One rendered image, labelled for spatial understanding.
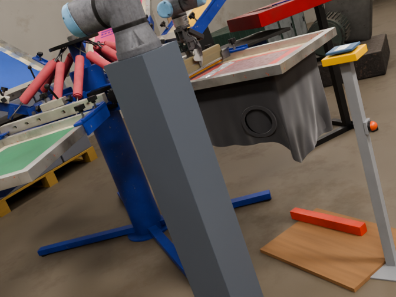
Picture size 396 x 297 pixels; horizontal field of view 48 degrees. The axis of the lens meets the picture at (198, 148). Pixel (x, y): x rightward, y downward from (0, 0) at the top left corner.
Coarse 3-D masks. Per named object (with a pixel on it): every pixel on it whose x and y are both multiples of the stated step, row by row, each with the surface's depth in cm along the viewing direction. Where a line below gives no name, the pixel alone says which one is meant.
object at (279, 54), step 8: (288, 48) 214; (296, 48) 206; (256, 56) 224; (264, 56) 216; (272, 56) 208; (280, 56) 201; (232, 64) 224; (240, 64) 216; (248, 64) 208; (208, 72) 225
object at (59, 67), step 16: (64, 48) 273; (80, 48) 259; (96, 48) 284; (112, 48) 270; (48, 64) 258; (64, 64) 257; (80, 64) 249; (48, 80) 287; (64, 80) 302; (80, 80) 243; (32, 96) 258; (80, 96) 238
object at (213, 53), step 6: (210, 48) 229; (216, 48) 233; (204, 54) 225; (210, 54) 229; (216, 54) 233; (186, 60) 214; (192, 60) 218; (204, 60) 225; (210, 60) 229; (186, 66) 214; (192, 66) 217; (198, 66) 221
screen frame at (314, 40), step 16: (320, 32) 207; (336, 32) 206; (256, 48) 229; (272, 48) 224; (304, 48) 180; (272, 64) 169; (288, 64) 169; (192, 80) 196; (208, 80) 186; (224, 80) 182; (240, 80) 177
